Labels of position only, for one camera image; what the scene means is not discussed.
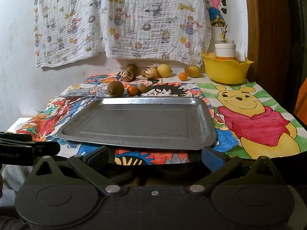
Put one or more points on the orange cloth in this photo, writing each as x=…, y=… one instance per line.
x=301, y=98

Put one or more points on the yellow lemon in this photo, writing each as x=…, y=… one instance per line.
x=164, y=70

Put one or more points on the white jar with orange base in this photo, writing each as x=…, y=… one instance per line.
x=224, y=49

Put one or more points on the small orange mandarin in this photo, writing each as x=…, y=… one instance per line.
x=132, y=90
x=183, y=76

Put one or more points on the pale round fruit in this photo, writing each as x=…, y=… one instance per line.
x=211, y=55

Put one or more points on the wooden door frame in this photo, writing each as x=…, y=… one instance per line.
x=263, y=40

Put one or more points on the large brown fruit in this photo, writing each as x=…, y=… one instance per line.
x=115, y=89

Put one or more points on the twig with yellow flowers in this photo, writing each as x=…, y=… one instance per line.
x=223, y=36

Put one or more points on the cartoon kids drawing sheet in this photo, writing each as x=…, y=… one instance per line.
x=105, y=77

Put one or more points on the striped round melon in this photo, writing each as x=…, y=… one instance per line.
x=127, y=76
x=150, y=72

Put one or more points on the anime warriors drawing sheet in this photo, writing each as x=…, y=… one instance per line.
x=48, y=122

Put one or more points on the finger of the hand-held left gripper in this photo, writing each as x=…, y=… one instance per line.
x=46, y=149

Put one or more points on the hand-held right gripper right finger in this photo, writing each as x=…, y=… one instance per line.
x=213, y=160

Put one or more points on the brown kiwi fruit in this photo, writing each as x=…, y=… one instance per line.
x=133, y=67

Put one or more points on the grey cloth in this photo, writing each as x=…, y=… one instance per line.
x=12, y=179

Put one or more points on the yellow bear drawing sheet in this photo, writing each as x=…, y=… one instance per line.
x=251, y=115

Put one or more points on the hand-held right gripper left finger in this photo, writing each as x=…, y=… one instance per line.
x=97, y=156

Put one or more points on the metal tray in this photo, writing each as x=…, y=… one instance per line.
x=134, y=124

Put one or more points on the colourful wall poster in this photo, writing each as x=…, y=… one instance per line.
x=214, y=7

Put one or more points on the small brown round fruit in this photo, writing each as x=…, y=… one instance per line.
x=142, y=88

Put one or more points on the yellow plastic bowl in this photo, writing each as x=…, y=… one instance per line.
x=225, y=71

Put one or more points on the white printed muslin cloth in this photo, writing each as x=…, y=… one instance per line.
x=67, y=24
x=153, y=21

